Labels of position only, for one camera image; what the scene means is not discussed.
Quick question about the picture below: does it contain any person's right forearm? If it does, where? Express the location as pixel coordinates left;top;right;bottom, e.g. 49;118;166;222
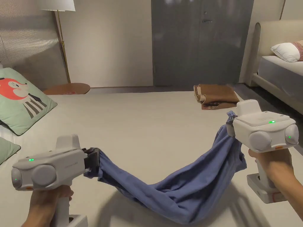
275;165;303;210

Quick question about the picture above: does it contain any plain green cushion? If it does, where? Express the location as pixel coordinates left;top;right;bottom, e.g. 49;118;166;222
0;137;22;166

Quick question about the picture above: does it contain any green cushion with fox print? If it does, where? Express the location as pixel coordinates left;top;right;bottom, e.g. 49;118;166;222
0;67;58;136

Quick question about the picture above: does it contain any brown paper bag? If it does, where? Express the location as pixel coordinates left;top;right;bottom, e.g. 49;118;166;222
193;84;240;111

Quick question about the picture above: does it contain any person's right hand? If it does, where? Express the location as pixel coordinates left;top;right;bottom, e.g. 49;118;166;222
248;147;295;188

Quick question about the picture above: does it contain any bed with padded cream headboard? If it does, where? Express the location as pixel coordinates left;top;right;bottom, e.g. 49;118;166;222
246;21;303;103

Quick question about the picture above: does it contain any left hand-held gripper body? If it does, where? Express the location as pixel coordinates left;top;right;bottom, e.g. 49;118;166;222
11;134;100;227

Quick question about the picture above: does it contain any person's left hand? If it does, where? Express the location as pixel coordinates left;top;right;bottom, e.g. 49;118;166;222
26;185;74;227

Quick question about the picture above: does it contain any white pillow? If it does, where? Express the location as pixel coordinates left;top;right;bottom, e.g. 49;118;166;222
270;42;303;63

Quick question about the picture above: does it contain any pink patterned pillow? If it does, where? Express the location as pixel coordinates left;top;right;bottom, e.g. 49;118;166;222
291;40;303;58

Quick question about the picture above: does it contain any person's left forearm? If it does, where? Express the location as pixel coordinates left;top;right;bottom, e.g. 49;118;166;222
20;209;45;227

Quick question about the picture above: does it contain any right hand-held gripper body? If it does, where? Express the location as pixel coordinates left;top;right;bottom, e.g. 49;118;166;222
226;99;299;205

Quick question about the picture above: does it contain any bed with beige sheet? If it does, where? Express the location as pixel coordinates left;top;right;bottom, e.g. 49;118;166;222
0;91;303;227

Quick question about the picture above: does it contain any floor lamp with white shade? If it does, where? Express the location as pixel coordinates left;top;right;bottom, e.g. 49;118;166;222
40;0;76;84

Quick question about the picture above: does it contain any grey double door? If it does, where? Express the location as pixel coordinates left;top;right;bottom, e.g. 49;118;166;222
151;0;254;87

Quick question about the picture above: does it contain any round wooden side table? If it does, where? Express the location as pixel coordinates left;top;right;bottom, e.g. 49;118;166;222
43;82;91;95

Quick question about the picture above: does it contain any blue garment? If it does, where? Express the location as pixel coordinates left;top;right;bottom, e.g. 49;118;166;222
84;111;247;226

